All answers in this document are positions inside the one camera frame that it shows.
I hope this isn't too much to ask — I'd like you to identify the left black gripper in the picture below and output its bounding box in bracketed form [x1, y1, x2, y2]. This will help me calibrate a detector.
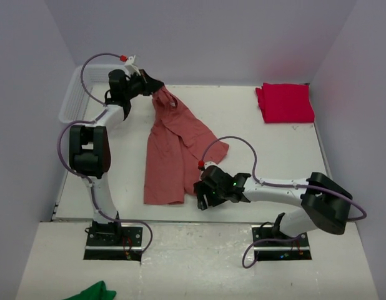
[124, 69, 164, 100]

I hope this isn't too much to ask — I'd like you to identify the salmon pink t shirt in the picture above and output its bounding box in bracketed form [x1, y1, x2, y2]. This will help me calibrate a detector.
[144, 87, 229, 205]

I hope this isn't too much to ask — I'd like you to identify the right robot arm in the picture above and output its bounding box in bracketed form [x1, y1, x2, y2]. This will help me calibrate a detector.
[194, 164, 352, 246]

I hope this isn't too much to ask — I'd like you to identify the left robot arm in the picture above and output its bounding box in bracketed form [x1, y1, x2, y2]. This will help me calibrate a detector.
[69, 69, 164, 246]

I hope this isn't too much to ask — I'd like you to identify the white plastic basket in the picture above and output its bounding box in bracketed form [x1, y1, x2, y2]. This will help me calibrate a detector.
[59, 64, 127, 124]

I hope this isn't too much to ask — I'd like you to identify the folded red t shirt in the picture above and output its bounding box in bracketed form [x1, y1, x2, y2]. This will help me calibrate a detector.
[255, 82, 315, 124]

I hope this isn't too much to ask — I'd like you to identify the green cloth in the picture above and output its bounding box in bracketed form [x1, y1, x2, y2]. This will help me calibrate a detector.
[65, 281, 117, 300]

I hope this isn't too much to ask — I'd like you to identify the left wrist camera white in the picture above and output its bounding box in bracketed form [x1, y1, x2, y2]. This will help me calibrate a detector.
[119, 55, 141, 75]

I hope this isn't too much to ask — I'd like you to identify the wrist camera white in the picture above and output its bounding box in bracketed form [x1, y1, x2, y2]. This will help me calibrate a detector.
[197, 160, 217, 171]
[119, 55, 141, 75]

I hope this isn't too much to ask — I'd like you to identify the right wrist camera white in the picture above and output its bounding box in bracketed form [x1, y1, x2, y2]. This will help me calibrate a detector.
[197, 160, 217, 171]

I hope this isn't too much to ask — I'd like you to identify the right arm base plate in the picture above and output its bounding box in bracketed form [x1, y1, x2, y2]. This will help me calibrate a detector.
[252, 222, 312, 261]

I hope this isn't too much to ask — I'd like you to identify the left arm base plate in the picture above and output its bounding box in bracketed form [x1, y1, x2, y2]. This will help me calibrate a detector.
[83, 221, 143, 262]

